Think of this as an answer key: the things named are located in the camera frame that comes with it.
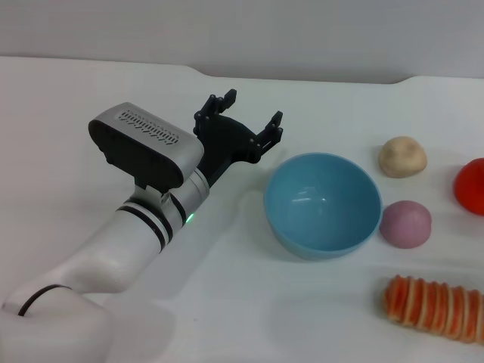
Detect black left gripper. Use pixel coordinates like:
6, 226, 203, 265
193, 88, 285, 187

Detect blue bowl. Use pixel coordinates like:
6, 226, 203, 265
263, 152, 383, 262

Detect pink toy peach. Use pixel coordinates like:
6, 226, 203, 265
379, 200, 433, 250

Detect beige toy potato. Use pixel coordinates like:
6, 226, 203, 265
378, 135, 428, 178

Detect red toy tomato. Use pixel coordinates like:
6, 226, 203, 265
452, 157, 484, 216

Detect orange striped toy shrimp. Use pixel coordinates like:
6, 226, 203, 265
381, 275, 484, 343

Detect black silver wrist camera box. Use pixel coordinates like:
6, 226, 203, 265
88, 101, 206, 191

